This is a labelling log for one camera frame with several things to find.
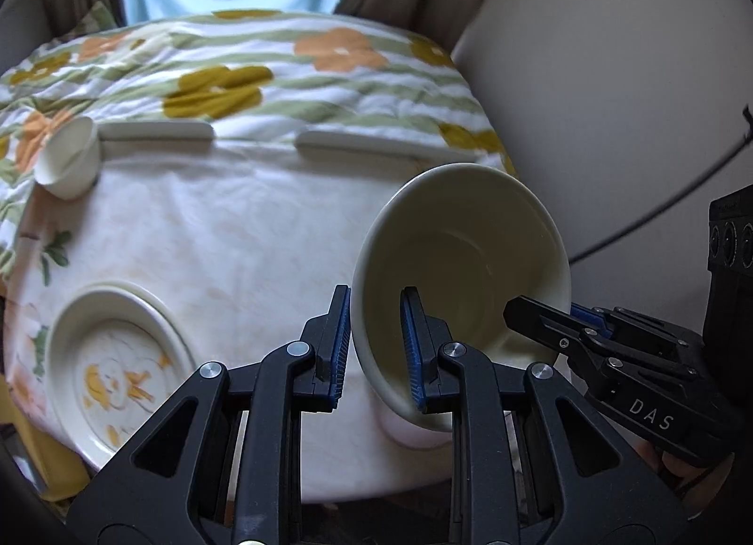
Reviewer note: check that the floral cream plate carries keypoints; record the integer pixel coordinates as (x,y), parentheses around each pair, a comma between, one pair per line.
(112,368)

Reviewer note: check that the white floral tablecloth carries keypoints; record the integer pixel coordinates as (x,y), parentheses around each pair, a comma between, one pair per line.
(235,239)

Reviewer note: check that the floral striped blanket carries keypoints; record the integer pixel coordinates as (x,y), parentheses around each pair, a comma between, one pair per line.
(265,56)

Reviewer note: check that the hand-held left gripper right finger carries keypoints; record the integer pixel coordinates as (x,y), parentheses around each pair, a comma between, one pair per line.
(412,345)

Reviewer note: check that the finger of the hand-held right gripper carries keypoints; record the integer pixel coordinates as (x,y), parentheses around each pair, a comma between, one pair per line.
(641,333)
(547,327)

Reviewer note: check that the green striped pillow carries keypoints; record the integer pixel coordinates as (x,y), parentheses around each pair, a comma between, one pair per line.
(94,21)

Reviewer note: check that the person's right hand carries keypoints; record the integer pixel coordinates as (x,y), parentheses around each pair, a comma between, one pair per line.
(676,477)

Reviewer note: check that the cream round bowl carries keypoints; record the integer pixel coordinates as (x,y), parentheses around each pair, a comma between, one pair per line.
(465,262)

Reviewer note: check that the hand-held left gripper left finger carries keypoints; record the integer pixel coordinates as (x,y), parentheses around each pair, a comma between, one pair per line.
(340,345)

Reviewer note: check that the small white bowl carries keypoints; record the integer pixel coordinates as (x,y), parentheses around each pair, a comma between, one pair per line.
(67,159)

